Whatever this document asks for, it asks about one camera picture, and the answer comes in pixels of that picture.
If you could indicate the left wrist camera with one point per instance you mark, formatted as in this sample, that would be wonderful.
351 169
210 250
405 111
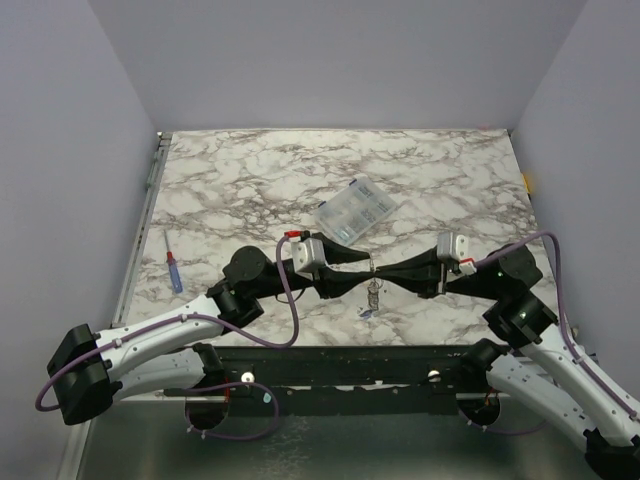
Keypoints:
308 256

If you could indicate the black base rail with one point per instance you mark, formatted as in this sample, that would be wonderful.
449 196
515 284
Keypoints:
341 381

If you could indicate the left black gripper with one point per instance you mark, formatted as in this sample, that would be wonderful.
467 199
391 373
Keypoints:
330 282

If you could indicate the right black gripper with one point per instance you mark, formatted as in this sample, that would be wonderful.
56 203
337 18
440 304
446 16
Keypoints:
435 279

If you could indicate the red blue screwdriver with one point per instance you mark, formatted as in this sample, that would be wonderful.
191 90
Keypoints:
173 271

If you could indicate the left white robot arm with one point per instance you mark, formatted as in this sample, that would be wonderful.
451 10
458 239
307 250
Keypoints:
90 371

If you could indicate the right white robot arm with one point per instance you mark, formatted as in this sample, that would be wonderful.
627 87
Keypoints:
537 360

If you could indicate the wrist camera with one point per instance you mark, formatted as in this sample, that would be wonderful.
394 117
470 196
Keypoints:
308 256
452 247

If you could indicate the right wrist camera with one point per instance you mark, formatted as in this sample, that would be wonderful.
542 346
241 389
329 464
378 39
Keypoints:
452 247

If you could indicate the yellow wall tag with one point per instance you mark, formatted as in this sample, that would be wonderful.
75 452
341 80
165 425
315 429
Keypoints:
527 183

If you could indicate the clear plastic screw box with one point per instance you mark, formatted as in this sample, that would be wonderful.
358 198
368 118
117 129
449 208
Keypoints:
354 211

